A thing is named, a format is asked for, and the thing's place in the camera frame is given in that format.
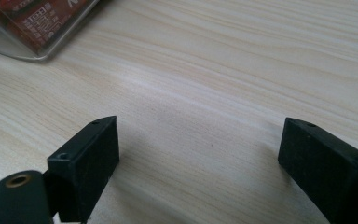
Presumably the clear plastic box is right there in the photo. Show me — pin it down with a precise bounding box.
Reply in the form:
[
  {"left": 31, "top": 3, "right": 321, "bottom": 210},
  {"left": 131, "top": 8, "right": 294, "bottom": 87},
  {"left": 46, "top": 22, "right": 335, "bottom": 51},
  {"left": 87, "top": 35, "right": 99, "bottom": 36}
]
[{"left": 0, "top": 0, "right": 102, "bottom": 63}]

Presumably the red printed packet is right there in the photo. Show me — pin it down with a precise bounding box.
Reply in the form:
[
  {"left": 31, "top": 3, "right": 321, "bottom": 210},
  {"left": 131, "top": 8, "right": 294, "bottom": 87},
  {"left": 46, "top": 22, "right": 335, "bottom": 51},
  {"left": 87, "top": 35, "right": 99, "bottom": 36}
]
[{"left": 0, "top": 0, "right": 91, "bottom": 54}]

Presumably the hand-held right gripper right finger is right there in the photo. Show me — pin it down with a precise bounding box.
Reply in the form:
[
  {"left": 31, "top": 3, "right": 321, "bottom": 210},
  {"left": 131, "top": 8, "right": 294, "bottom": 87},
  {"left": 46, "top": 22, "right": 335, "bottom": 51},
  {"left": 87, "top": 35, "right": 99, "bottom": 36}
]
[{"left": 277, "top": 117, "right": 358, "bottom": 224}]

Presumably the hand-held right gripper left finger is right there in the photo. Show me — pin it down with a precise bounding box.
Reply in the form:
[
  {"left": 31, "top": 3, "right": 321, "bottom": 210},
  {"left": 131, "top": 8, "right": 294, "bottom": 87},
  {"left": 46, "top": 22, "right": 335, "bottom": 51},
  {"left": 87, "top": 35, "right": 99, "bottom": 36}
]
[{"left": 47, "top": 115, "right": 120, "bottom": 224}]

